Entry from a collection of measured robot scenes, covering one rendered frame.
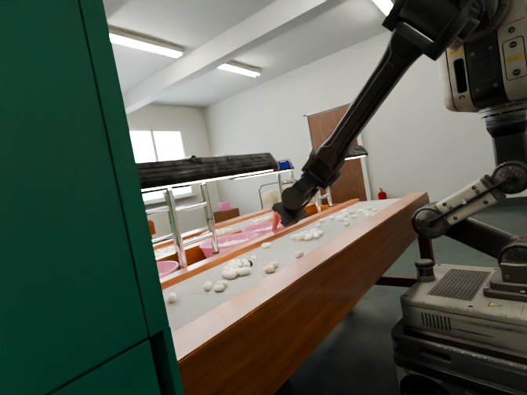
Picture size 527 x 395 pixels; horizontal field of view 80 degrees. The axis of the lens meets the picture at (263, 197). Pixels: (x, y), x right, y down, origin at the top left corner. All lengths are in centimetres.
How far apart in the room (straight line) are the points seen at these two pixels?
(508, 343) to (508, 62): 83
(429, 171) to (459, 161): 44
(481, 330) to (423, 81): 479
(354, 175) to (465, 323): 483
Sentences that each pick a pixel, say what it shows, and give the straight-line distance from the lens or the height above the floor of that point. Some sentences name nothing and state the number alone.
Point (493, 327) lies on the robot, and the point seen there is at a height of 43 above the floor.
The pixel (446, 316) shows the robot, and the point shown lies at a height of 44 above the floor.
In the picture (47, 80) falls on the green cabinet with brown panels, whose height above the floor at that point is 116.
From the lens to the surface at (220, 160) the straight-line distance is 103.
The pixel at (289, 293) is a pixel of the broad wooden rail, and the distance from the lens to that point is 74.
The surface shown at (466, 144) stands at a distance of 560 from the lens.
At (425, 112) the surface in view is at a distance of 568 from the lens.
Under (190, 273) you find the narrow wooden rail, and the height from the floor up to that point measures 76.
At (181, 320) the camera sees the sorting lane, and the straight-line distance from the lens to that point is 75.
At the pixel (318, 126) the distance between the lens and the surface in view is 620.
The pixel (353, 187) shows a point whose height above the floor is 55.
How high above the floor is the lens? 101
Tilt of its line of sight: 3 degrees down
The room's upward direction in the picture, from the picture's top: 10 degrees counter-clockwise
